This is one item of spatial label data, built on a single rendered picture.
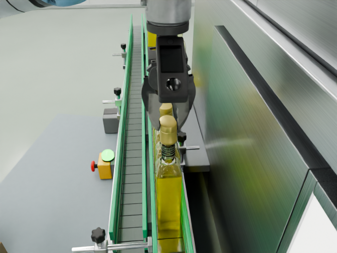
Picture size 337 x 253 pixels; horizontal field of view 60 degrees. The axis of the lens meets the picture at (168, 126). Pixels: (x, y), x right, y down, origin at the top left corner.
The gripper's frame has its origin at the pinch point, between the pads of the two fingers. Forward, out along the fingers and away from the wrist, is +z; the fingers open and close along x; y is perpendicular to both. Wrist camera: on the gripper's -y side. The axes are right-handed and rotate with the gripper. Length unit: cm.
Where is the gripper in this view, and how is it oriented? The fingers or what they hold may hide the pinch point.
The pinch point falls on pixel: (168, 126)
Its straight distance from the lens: 58.1
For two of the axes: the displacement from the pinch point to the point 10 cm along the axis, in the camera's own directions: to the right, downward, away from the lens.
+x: -10.0, 0.4, -0.6
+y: -0.8, -5.8, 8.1
